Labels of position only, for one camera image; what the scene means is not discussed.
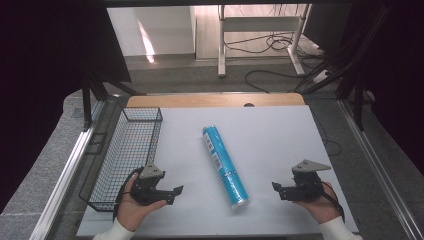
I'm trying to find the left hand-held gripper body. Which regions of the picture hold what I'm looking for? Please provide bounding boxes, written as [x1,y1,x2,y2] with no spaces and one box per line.
[129,163,168,206]

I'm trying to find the white cabinet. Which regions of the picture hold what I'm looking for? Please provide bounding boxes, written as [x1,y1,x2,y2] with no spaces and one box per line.
[106,5,198,58]

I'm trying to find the blue plastic roll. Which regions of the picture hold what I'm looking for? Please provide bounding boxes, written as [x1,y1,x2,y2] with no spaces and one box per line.
[201,124,251,211]

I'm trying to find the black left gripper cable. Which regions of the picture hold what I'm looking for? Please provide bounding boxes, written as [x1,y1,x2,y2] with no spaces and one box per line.
[112,167,144,222]

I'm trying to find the white metal desk frame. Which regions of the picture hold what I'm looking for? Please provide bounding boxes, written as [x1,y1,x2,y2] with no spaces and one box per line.
[217,3,313,79]

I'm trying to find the wooden table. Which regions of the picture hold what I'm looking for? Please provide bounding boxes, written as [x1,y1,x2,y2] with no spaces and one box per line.
[126,92,306,109]

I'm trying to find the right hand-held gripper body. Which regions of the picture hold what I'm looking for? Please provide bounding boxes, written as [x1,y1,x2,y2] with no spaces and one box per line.
[291,159,332,203]

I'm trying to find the white power strip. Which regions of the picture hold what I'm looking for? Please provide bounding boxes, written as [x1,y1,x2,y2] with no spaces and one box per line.
[312,69,332,85]

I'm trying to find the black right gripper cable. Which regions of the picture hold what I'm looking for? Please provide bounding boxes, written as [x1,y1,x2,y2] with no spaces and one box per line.
[319,180,346,223]

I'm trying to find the person's left hand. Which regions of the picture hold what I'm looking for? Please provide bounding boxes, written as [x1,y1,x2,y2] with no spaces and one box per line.
[115,174,168,233]

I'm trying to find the black metal stand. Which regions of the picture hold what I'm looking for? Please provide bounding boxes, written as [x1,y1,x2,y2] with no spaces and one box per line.
[294,4,393,132]
[80,68,148,132]

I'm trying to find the thin black table cable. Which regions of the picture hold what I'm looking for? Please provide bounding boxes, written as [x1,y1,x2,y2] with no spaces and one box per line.
[311,109,343,157]

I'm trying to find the aluminium rail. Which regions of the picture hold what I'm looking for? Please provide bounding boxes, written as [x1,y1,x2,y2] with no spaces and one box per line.
[28,99,106,240]
[337,99,424,240]

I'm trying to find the white table mat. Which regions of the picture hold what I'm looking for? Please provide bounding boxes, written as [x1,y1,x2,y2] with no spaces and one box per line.
[76,104,360,238]

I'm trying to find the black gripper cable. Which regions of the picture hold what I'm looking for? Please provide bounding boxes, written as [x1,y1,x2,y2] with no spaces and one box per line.
[112,167,144,222]
[319,180,346,223]

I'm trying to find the black wire basket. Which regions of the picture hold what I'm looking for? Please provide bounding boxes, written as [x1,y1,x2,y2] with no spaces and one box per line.
[78,106,164,213]

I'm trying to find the black floor cables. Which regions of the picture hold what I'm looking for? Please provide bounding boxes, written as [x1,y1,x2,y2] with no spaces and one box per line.
[223,31,329,94]

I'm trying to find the person's right hand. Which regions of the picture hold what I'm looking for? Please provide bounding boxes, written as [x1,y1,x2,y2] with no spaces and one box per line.
[295,181,342,225]

